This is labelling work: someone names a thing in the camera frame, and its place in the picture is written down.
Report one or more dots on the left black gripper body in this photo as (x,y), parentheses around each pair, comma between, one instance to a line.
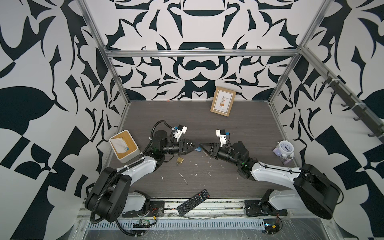
(181,147)

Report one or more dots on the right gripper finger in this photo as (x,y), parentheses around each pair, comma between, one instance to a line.
(206,150)
(203,145)

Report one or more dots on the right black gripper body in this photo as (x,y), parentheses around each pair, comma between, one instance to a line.
(217,149)

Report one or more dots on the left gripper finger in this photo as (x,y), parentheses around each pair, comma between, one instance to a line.
(190,149)
(191,143)

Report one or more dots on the brass padlock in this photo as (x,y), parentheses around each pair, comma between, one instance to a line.
(179,161)

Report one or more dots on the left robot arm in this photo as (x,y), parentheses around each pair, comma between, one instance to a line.
(110,196)

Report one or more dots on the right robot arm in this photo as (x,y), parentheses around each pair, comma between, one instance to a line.
(307,187)

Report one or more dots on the white tissue box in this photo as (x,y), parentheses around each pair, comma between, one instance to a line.
(124,146)

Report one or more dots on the black remote control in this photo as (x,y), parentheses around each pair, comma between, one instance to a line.
(193,202)

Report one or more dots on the left green circuit board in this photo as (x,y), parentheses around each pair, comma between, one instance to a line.
(143,222)

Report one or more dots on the green circuit board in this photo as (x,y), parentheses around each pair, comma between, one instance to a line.
(143,222)
(271,228)

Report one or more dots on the right green circuit board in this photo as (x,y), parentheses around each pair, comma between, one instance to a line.
(271,228)

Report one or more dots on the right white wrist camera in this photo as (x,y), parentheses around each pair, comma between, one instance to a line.
(223,137)

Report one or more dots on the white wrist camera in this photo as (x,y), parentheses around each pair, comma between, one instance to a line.
(178,132)
(223,137)

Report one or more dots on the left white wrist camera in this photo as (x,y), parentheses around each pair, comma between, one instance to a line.
(178,132)

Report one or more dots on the wooden picture frame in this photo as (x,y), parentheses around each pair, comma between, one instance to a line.
(223,101)

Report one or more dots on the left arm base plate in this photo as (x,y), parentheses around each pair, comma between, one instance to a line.
(150,209)

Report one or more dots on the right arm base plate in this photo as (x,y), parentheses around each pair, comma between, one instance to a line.
(259,208)

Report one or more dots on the white cable duct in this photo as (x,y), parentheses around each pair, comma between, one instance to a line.
(186,224)

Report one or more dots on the wall coat hook rail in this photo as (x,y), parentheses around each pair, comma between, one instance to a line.
(352,102)

